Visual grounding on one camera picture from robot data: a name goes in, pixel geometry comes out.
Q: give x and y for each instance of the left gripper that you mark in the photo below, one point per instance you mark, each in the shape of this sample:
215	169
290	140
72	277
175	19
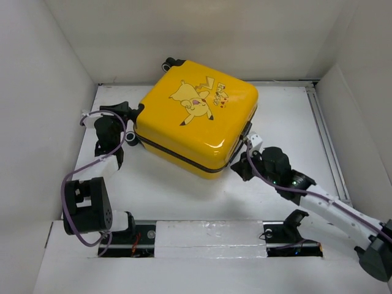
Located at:
122	110

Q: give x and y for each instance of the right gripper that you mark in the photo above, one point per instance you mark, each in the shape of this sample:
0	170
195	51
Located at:
242	167

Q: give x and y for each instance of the yellow hard-shell suitcase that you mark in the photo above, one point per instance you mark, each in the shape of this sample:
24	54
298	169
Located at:
196	117

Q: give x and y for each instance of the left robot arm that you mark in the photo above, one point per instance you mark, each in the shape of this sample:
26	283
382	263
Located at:
85	201

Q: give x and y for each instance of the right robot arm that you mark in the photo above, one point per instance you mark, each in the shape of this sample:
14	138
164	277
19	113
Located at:
320	217

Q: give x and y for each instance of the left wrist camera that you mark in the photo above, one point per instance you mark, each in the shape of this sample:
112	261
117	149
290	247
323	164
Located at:
89	118

